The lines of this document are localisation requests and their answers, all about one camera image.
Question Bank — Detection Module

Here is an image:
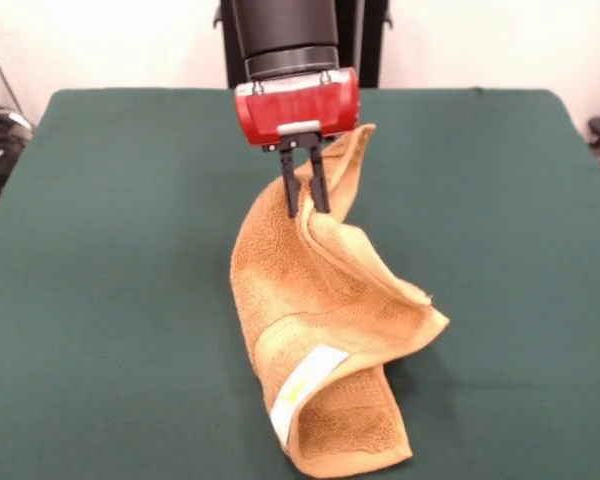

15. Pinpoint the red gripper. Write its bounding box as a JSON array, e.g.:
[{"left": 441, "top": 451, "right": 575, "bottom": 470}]
[{"left": 233, "top": 66, "right": 362, "bottom": 219}]

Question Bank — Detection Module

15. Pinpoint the orange terry towel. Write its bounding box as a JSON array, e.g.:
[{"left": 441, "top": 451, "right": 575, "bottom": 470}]
[{"left": 229, "top": 123, "right": 451, "bottom": 464}]

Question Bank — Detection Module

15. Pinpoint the dark green table cloth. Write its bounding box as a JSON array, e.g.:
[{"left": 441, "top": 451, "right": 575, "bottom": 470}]
[{"left": 0, "top": 87, "right": 600, "bottom": 480}]

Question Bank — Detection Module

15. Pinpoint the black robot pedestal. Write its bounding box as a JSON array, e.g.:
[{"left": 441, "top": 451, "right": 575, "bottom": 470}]
[{"left": 212, "top": 0, "right": 396, "bottom": 90}]

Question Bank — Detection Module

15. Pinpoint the grey cable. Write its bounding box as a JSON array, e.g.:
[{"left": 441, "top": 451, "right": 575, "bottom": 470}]
[{"left": 0, "top": 39, "right": 31, "bottom": 132}]

